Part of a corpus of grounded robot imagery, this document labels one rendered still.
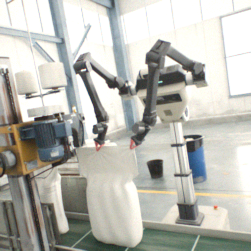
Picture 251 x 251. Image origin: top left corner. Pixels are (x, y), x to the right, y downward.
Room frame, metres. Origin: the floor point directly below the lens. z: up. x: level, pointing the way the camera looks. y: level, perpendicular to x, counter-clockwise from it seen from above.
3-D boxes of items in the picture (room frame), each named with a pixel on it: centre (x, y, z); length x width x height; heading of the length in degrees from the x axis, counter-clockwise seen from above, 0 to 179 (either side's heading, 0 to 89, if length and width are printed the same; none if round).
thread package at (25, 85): (1.83, 0.64, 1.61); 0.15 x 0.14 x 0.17; 59
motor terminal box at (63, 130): (1.56, 0.38, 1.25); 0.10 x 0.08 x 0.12; 174
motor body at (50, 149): (1.57, 0.49, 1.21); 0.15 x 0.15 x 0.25
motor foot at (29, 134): (1.58, 0.58, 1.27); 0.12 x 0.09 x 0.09; 149
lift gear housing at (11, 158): (1.54, 0.76, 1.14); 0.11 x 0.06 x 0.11; 59
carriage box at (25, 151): (1.71, 0.68, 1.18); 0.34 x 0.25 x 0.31; 149
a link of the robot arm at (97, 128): (1.73, 0.17, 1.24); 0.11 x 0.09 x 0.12; 148
